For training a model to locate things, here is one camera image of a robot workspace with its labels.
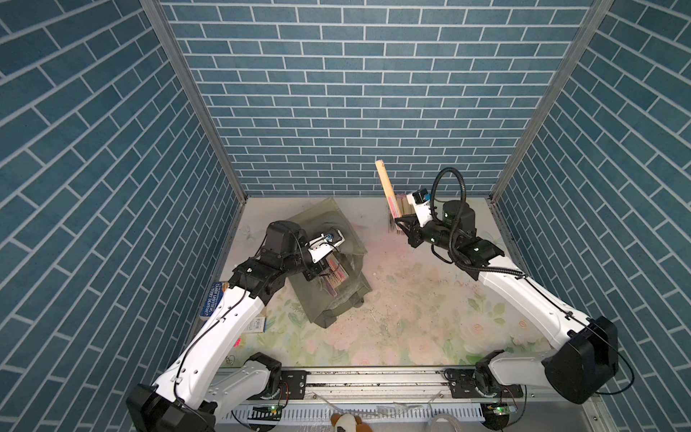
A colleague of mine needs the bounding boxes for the pink striped fan in bag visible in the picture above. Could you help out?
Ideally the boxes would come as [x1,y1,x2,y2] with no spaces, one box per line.
[320,256,348,297]

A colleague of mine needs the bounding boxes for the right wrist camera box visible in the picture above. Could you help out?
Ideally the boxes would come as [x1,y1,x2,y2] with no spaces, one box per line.
[406,188,433,227]

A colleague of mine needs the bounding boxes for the blue illustrated book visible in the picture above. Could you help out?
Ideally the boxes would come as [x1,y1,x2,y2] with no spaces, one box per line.
[199,282,230,321]

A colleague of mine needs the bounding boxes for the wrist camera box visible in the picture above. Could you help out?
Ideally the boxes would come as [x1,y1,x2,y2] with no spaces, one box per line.
[406,188,433,227]
[308,228,345,263]

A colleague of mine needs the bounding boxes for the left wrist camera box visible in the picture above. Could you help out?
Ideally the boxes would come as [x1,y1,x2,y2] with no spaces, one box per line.
[308,228,345,263]

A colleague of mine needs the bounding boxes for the white blue small box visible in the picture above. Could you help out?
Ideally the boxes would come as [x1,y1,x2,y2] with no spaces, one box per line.
[245,316,266,334]

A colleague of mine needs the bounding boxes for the brown plush toy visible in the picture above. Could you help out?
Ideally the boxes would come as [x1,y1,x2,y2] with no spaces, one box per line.
[330,413,372,432]

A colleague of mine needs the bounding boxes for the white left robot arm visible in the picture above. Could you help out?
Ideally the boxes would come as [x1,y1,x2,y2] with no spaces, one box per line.
[126,221,344,431]

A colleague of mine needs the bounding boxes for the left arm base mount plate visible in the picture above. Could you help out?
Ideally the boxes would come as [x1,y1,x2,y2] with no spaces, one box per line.
[249,369,309,401]

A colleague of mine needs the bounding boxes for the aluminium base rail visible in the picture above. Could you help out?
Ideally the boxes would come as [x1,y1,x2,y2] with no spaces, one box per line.
[212,366,615,431]

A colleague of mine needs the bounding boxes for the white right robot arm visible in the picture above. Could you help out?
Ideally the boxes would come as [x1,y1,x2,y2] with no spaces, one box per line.
[394,190,622,404]

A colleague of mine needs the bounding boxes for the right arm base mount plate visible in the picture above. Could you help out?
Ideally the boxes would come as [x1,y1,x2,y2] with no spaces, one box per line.
[441,366,525,400]

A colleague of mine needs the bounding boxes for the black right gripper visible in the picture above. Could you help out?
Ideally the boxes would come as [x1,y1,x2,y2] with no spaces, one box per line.
[395,215,457,256]

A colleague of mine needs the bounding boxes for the olive green canvas tote bag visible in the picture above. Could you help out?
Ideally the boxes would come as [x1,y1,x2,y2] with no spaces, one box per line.
[289,198,372,329]

